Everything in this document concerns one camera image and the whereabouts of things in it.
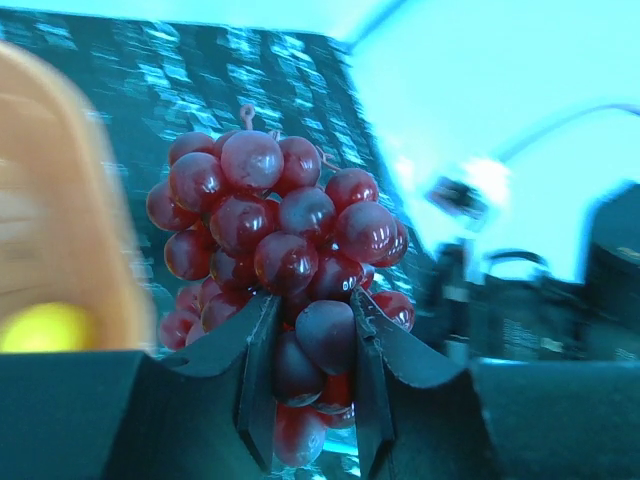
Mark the orange plastic basket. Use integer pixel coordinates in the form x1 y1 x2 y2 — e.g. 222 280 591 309
1 43 155 350

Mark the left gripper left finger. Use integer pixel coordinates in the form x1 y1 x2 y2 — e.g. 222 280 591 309
1 294 280 479

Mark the yellow orange fruit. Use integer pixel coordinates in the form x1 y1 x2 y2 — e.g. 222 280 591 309
1 302 98 353

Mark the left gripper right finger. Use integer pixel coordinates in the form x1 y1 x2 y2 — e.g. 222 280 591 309
351 290 639 479

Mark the dark red grape bunch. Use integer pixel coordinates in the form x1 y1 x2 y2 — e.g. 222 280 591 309
146 105 409 467

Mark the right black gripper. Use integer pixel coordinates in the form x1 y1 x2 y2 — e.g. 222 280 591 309
424 182 639 362

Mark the black marble pattern mat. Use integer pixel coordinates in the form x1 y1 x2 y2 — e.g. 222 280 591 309
1 20 238 359

